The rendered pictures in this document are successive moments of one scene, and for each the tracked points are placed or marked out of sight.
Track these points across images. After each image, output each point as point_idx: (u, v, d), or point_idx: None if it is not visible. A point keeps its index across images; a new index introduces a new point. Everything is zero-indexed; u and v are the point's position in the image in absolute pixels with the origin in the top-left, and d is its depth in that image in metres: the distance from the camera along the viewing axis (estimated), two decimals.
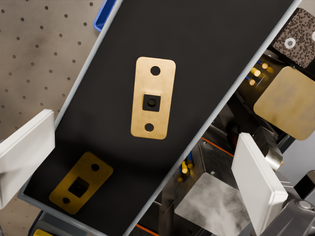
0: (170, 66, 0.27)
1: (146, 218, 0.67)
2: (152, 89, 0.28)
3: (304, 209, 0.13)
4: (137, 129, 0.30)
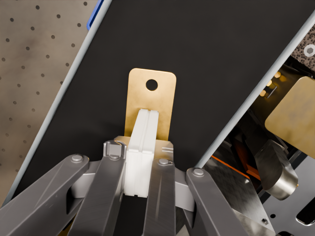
0: (169, 79, 0.23)
1: None
2: (147, 106, 0.24)
3: (165, 165, 0.15)
4: None
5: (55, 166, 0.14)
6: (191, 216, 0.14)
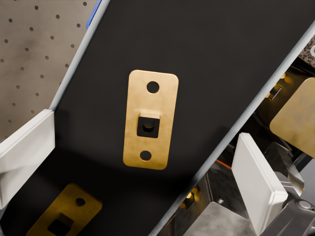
0: (171, 81, 0.22)
1: None
2: (148, 110, 0.23)
3: (304, 209, 0.13)
4: (131, 158, 0.24)
5: None
6: None
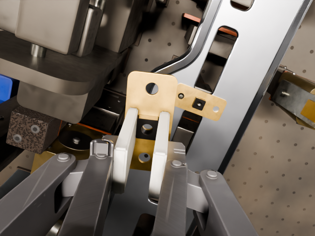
0: (171, 82, 0.21)
1: None
2: (147, 112, 0.22)
3: (178, 167, 0.15)
4: None
5: (41, 166, 0.14)
6: (204, 218, 0.14)
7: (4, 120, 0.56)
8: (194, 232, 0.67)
